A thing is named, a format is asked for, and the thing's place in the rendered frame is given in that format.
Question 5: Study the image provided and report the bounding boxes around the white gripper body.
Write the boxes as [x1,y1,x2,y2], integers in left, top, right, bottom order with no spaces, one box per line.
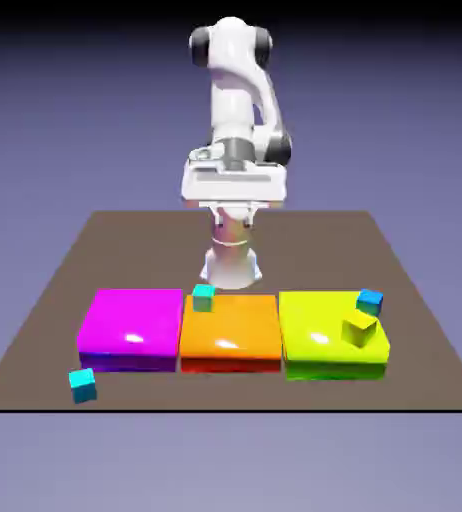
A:
[180,158,288,211]

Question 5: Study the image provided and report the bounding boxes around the small teal cube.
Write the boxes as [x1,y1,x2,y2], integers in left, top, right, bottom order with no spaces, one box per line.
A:
[191,283,217,314]

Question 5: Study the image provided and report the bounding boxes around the small blue cube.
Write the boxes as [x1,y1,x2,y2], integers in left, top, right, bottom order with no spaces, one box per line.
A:
[355,288,385,317]

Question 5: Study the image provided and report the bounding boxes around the small yellow cube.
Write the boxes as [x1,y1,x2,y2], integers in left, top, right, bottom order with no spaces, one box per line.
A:
[341,309,379,349]

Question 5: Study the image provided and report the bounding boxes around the small cyan cube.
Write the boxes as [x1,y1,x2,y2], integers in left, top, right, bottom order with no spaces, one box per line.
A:
[68,367,99,405]

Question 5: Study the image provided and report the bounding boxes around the large orange box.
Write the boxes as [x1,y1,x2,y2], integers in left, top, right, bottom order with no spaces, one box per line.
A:
[179,294,283,375]

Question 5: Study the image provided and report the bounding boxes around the large yellow box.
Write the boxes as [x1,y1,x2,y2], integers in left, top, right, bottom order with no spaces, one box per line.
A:
[277,290,391,382]

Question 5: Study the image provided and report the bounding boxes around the large magenta box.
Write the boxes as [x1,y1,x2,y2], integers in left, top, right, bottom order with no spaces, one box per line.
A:
[76,287,184,374]

